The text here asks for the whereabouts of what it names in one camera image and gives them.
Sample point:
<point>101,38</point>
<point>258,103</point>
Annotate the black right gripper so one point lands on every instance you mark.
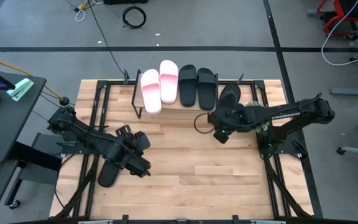
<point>228,119</point>

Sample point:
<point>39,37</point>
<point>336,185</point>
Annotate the mint green stapler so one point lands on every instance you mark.
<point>20,88</point>

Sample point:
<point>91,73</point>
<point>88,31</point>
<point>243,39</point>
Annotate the black round knob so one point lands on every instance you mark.
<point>64,100</point>

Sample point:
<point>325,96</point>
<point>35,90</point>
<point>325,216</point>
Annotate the black desk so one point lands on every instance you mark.
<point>11,124</point>

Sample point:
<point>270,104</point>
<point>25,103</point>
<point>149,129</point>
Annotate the black metal wooden shelf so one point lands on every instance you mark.
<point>171,106</point>

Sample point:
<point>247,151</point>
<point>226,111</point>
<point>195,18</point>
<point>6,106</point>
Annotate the green plant in patterned pot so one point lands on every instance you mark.
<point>262,127</point>

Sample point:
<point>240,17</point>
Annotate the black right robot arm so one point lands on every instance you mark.
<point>291,113</point>

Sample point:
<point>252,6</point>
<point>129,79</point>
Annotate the black aluminium rig frame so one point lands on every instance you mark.
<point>102,84</point>

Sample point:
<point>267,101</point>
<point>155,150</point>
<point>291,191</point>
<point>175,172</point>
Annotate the pink slide sandal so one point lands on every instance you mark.
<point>168,93</point>
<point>151,102</point>

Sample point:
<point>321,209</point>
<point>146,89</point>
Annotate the grey table leg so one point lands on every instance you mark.
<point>353,91</point>

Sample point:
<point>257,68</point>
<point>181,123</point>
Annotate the black flip-flop white label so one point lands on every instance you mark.
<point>107,177</point>

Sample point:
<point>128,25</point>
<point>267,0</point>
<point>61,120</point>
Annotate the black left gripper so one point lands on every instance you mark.
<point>135,165</point>

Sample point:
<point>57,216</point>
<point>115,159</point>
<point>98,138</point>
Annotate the red and black cart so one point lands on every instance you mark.
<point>353,7</point>

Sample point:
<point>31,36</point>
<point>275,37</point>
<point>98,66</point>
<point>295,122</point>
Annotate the black slide sandal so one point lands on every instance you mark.
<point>206,99</point>
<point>187,96</point>

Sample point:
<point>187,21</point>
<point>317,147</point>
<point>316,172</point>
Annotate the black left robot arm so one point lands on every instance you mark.
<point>82,133</point>

